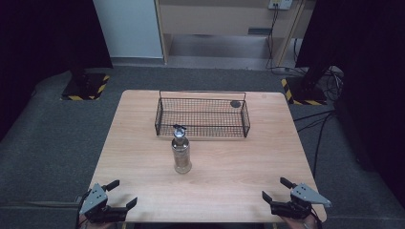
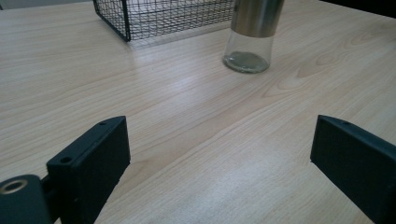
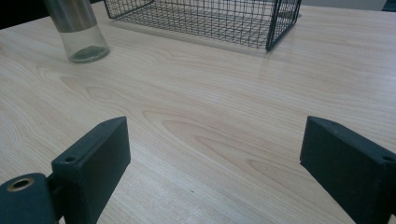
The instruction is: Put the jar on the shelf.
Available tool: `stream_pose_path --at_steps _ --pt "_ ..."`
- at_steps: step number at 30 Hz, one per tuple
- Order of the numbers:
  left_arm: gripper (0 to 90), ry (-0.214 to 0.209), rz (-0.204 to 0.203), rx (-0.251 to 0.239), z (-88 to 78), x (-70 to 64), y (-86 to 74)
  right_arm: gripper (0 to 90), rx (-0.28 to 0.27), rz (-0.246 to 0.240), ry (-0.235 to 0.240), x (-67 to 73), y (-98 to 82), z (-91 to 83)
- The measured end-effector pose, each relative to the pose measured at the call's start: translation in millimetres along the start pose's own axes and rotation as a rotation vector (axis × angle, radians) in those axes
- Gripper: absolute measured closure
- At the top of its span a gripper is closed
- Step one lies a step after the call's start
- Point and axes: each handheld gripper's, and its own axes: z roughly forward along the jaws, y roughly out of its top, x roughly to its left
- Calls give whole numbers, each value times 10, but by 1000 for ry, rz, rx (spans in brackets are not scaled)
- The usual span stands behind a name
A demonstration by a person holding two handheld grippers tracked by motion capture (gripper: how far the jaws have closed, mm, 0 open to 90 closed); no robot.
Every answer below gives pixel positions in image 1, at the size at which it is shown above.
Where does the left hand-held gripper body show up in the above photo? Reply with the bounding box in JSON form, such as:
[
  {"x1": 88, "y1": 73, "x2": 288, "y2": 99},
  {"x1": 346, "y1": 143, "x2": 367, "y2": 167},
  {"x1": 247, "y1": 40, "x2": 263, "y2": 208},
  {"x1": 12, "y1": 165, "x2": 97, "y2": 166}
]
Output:
[{"x1": 78, "y1": 183, "x2": 128, "y2": 224}]

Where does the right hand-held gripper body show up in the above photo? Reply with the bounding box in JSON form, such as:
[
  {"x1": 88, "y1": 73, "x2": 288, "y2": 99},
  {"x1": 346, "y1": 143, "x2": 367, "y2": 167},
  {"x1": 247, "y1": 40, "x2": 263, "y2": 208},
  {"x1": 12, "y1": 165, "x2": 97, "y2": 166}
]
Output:
[{"x1": 269, "y1": 182, "x2": 332, "y2": 220}]

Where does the glass bottle with pourer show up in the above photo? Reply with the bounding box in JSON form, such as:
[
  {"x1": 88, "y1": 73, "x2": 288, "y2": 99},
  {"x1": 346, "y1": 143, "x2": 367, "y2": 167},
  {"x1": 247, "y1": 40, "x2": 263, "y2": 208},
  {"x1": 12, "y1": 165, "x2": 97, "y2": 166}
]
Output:
[{"x1": 171, "y1": 123, "x2": 193, "y2": 175}]

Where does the black wire mesh basket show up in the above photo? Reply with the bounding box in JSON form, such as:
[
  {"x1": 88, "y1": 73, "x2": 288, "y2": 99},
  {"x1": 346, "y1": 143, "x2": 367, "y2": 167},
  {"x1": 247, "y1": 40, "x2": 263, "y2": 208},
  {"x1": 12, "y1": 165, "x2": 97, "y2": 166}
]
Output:
[{"x1": 154, "y1": 90, "x2": 251, "y2": 138}]

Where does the person's left hand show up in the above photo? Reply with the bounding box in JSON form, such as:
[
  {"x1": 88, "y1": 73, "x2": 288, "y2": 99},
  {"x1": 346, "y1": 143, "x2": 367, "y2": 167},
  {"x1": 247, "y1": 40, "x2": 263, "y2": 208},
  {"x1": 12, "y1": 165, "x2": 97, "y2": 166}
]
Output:
[{"x1": 77, "y1": 216, "x2": 113, "y2": 229}]

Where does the person's right hand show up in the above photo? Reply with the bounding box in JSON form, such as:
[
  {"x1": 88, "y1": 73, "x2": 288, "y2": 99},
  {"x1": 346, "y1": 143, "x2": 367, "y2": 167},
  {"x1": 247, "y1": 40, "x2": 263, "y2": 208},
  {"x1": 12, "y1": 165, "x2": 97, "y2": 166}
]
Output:
[{"x1": 280, "y1": 213, "x2": 320, "y2": 229}]

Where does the striped black stand base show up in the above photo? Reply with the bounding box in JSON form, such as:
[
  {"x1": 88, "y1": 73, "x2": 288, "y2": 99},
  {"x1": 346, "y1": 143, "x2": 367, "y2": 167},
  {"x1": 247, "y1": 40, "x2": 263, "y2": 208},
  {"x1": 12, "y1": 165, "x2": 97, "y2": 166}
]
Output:
[
  {"x1": 280, "y1": 76, "x2": 329, "y2": 106},
  {"x1": 60, "y1": 73, "x2": 111, "y2": 102}
]

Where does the black curtain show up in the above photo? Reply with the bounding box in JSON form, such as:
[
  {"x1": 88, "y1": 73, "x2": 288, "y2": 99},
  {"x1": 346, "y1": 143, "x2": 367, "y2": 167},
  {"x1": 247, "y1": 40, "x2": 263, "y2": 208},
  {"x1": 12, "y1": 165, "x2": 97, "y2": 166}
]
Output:
[
  {"x1": 295, "y1": 0, "x2": 405, "y2": 209},
  {"x1": 0, "y1": 0, "x2": 114, "y2": 141}
]

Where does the white cabinet panel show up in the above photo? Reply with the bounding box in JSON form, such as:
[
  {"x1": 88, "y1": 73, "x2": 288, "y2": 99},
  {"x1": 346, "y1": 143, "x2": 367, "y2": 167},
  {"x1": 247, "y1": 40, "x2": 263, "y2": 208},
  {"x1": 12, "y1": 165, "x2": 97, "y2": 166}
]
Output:
[{"x1": 92, "y1": 0, "x2": 164, "y2": 59}]

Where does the left hand-held gripper cable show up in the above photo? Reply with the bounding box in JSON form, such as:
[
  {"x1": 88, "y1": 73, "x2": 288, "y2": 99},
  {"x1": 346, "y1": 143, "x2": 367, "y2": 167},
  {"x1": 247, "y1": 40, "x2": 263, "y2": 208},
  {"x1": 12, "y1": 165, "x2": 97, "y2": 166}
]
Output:
[{"x1": 75, "y1": 190, "x2": 92, "y2": 229}]

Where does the hand-held gripper cable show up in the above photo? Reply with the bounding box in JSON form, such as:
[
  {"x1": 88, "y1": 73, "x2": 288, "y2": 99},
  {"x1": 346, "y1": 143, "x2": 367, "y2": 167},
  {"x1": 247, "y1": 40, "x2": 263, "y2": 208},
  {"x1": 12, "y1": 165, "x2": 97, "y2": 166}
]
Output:
[
  {"x1": 309, "y1": 206, "x2": 323, "y2": 229},
  {"x1": 75, "y1": 190, "x2": 92, "y2": 229}
]

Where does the right hand-held gripper cable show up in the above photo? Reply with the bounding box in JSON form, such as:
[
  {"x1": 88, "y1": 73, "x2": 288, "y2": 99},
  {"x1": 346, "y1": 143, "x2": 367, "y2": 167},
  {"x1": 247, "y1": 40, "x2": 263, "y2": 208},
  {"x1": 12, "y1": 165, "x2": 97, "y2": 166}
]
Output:
[{"x1": 309, "y1": 206, "x2": 323, "y2": 229}]

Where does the black floor cable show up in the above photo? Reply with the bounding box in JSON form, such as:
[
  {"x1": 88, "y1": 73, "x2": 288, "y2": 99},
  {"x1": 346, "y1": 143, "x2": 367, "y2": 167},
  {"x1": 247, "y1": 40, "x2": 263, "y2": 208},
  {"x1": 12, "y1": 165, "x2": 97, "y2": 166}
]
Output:
[{"x1": 292, "y1": 109, "x2": 337, "y2": 179}]

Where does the tangled cable bundle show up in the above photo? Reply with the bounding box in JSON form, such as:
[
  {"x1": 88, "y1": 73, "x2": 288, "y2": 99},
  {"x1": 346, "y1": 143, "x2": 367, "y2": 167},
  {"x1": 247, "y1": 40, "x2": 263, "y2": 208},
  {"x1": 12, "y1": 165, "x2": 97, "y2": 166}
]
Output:
[{"x1": 319, "y1": 65, "x2": 346, "y2": 103}]

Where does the black power cable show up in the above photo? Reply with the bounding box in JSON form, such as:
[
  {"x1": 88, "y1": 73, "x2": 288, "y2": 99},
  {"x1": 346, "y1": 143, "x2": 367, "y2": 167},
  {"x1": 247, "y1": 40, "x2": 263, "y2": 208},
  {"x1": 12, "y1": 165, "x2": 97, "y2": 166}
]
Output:
[{"x1": 265, "y1": 6, "x2": 307, "y2": 77}]

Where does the white wall power outlet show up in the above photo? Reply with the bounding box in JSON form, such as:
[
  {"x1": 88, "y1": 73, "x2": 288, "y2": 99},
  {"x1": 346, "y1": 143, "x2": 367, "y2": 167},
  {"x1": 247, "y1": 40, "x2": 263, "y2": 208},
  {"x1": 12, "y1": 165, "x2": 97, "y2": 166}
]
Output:
[{"x1": 267, "y1": 0, "x2": 293, "y2": 10}]

